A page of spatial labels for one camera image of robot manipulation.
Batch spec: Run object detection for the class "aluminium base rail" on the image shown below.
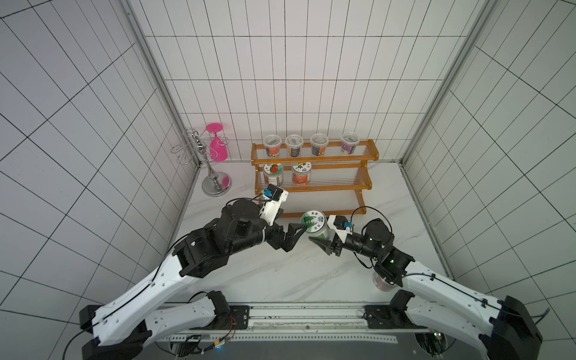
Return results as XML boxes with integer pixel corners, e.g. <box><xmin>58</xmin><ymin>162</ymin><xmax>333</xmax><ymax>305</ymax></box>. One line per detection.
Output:
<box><xmin>118</xmin><ymin>301</ymin><xmax>496</xmax><ymax>360</ymax></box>

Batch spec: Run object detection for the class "small clear seed container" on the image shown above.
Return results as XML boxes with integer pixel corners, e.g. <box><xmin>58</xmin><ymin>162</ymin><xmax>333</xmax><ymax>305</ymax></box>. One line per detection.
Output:
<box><xmin>310</xmin><ymin>133</ymin><xmax>329</xmax><ymax>156</ymax></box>
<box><xmin>284</xmin><ymin>134</ymin><xmax>304</xmax><ymax>158</ymax></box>
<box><xmin>340</xmin><ymin>132</ymin><xmax>360</xmax><ymax>155</ymax></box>
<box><xmin>263</xmin><ymin>134</ymin><xmax>282</xmax><ymax>158</ymax></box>

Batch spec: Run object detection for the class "jar with strawberry lid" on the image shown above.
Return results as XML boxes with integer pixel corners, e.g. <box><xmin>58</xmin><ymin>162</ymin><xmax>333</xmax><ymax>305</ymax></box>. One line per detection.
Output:
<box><xmin>263</xmin><ymin>163</ymin><xmax>284</xmax><ymax>187</ymax></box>

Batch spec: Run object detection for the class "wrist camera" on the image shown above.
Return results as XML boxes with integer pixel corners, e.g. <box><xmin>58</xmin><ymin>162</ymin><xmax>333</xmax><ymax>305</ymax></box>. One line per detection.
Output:
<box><xmin>259</xmin><ymin>184</ymin><xmax>289</xmax><ymax>226</ymax></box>
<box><xmin>327</xmin><ymin>214</ymin><xmax>353</xmax><ymax>244</ymax></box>

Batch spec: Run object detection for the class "jar with green tree lid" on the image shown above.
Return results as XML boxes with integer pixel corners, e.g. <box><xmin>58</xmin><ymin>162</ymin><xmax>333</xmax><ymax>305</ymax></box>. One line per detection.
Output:
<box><xmin>300</xmin><ymin>210</ymin><xmax>330</xmax><ymax>239</ymax></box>

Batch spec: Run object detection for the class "chrome glass holder stand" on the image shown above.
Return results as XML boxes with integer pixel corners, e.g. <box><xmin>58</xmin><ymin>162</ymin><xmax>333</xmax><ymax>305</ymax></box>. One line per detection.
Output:
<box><xmin>170</xmin><ymin>127</ymin><xmax>232</xmax><ymax>197</ymax></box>

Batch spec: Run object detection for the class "orange wooden three-tier shelf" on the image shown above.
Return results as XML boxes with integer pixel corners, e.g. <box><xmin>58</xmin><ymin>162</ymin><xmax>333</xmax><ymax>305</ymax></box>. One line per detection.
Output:
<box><xmin>251</xmin><ymin>139</ymin><xmax>379</xmax><ymax>218</ymax></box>

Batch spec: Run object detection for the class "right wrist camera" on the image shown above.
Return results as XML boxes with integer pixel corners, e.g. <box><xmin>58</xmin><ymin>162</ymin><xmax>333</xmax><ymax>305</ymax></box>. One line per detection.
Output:
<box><xmin>327</xmin><ymin>214</ymin><xmax>353</xmax><ymax>244</ymax></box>

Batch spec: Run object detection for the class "pink plastic wine glass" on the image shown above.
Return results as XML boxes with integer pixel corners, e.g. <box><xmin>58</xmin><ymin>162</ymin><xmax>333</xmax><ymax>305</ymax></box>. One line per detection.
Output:
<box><xmin>205</xmin><ymin>123</ymin><xmax>228</xmax><ymax>162</ymax></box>

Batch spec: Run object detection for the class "jar with pink flower lid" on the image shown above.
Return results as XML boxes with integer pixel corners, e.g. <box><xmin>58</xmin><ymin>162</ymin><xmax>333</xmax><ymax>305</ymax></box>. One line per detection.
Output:
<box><xmin>373</xmin><ymin>272</ymin><xmax>397</xmax><ymax>292</ymax></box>

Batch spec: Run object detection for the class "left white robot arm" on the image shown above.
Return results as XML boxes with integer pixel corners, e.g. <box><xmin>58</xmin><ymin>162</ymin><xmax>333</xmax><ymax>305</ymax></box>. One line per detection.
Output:
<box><xmin>79</xmin><ymin>199</ymin><xmax>306</xmax><ymax>359</ymax></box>

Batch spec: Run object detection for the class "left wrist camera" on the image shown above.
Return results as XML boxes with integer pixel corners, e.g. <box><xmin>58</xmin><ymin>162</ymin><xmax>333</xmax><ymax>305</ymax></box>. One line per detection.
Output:
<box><xmin>259</xmin><ymin>184</ymin><xmax>289</xmax><ymax>226</ymax></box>

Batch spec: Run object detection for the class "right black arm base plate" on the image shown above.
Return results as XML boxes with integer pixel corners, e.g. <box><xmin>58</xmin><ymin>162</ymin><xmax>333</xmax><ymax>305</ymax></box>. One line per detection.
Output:
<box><xmin>363</xmin><ymin>304</ymin><xmax>424</xmax><ymax>329</ymax></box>

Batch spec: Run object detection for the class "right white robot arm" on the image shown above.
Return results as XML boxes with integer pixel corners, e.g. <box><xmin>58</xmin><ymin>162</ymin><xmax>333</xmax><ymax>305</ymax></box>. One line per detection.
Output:
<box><xmin>311</xmin><ymin>215</ymin><xmax>543</xmax><ymax>359</ymax></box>

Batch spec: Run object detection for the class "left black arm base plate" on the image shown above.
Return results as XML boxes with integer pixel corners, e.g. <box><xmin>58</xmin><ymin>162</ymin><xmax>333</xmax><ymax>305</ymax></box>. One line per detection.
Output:
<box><xmin>190</xmin><ymin>304</ymin><xmax>251</xmax><ymax>330</ymax></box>

